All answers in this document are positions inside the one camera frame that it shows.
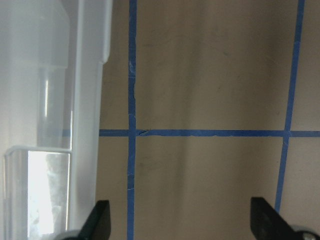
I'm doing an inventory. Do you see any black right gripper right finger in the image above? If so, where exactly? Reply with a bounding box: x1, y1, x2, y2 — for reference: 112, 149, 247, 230
250, 197, 295, 240

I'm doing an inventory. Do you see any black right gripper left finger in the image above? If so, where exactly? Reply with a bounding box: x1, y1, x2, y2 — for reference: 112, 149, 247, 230
77, 200, 111, 240

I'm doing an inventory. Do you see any clear plastic box lid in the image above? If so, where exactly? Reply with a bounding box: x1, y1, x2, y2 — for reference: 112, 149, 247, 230
0, 0, 113, 240

